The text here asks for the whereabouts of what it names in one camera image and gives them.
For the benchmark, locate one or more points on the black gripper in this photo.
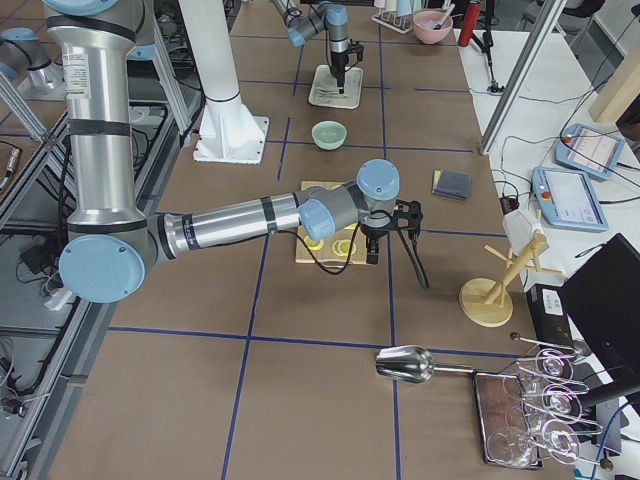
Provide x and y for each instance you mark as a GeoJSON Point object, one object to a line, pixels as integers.
{"type": "Point", "coordinates": [338, 64]}
{"type": "Point", "coordinates": [373, 231]}

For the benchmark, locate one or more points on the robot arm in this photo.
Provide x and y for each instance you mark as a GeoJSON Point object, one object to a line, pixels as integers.
{"type": "Point", "coordinates": [325, 17]}
{"type": "Point", "coordinates": [114, 239]}

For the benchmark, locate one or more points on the green ceramic bowl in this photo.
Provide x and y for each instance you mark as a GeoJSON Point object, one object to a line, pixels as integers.
{"type": "Point", "coordinates": [329, 135]}

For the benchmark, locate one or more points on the pink bowl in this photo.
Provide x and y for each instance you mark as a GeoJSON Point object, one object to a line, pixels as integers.
{"type": "Point", "coordinates": [431, 27]}

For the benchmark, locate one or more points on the white bear tray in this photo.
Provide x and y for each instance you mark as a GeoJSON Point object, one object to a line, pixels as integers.
{"type": "Point", "coordinates": [325, 92]}

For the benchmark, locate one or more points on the bamboo cutting board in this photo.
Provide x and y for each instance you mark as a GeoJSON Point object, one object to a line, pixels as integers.
{"type": "Point", "coordinates": [331, 251]}

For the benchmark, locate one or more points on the grey folded cloth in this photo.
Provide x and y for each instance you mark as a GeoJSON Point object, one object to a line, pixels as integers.
{"type": "Point", "coordinates": [452, 184]}

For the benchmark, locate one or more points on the metal scoop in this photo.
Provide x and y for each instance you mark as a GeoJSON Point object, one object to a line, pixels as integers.
{"type": "Point", "coordinates": [413, 364]}

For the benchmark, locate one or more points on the wooden mug tree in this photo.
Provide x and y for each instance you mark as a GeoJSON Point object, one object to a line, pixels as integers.
{"type": "Point", "coordinates": [485, 301]}

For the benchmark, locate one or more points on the red bottle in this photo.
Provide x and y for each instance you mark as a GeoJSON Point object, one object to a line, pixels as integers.
{"type": "Point", "coordinates": [470, 20]}

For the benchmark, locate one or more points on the near teach pendant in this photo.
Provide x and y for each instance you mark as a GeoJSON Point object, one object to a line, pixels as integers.
{"type": "Point", "coordinates": [567, 199]}

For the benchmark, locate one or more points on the teach pendant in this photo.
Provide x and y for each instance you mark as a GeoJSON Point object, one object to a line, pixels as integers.
{"type": "Point", "coordinates": [567, 199]}
{"type": "Point", "coordinates": [589, 150]}

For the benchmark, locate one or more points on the black glass rack tray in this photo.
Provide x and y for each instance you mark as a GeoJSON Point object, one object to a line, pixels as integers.
{"type": "Point", "coordinates": [498, 401]}

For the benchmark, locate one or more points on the black laptop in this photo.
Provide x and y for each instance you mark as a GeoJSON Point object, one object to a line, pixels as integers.
{"type": "Point", "coordinates": [602, 300]}

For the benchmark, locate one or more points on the wine glass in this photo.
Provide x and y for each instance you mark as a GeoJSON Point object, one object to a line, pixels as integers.
{"type": "Point", "coordinates": [511, 447]}

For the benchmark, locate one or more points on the far teach pendant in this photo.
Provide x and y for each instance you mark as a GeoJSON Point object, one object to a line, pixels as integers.
{"type": "Point", "coordinates": [589, 150]}

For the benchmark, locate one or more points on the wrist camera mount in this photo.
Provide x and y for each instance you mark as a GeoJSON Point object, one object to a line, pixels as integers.
{"type": "Point", "coordinates": [408, 216]}

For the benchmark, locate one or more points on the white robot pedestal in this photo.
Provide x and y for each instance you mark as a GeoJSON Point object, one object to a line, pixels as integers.
{"type": "Point", "coordinates": [228, 131]}

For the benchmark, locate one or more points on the aluminium frame post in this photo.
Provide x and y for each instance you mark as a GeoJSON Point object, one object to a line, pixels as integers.
{"type": "Point", "coordinates": [543, 26]}

